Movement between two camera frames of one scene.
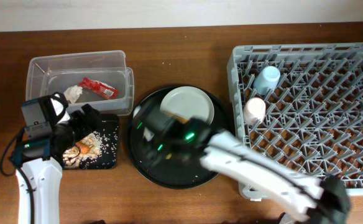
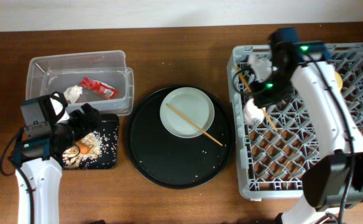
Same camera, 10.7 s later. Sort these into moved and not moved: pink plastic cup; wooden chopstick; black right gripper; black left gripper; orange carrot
Moved: wooden chopstick; black right gripper
Not moved: black left gripper; pink plastic cup; orange carrot
